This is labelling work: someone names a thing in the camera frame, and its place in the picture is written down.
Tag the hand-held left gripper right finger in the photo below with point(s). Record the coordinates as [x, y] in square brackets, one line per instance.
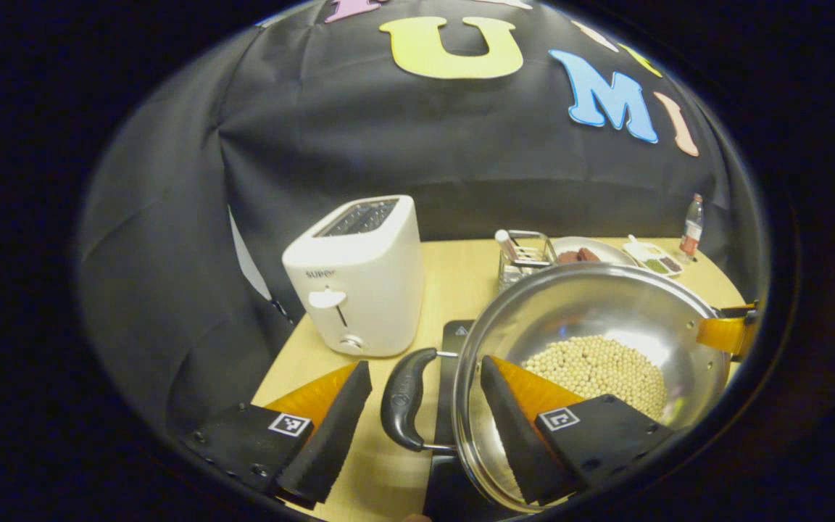
[519, 449]

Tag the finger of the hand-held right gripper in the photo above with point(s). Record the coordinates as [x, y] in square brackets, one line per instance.
[725, 335]
[736, 311]

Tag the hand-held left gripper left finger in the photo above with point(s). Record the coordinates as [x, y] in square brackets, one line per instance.
[330, 442]

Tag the black induction cooktop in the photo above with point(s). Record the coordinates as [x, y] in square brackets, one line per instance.
[446, 399]

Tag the pile of soybeans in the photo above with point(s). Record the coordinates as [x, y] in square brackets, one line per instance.
[591, 370]

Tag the stainless steel pot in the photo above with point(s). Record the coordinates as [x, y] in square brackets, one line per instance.
[591, 304]

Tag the pile of dark red beans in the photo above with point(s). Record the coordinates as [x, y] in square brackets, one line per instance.
[672, 262]

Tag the plastic bottle with red label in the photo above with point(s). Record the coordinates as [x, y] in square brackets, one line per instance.
[691, 232]

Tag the pile of green beans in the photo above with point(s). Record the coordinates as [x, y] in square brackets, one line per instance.
[657, 266]

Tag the white divided dish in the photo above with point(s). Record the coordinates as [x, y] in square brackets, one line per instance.
[638, 254]

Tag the small white spoon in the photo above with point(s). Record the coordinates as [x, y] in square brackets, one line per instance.
[633, 240]

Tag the round white plate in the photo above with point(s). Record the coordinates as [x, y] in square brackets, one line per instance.
[606, 250]

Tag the white toaster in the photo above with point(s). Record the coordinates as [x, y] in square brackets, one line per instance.
[367, 290]

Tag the red meat piece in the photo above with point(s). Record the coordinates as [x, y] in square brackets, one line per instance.
[588, 254]
[568, 257]

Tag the pink checkered straw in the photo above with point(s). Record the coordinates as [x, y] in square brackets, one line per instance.
[504, 241]

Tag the black backdrop cloth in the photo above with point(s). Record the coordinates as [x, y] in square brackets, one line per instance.
[280, 145]

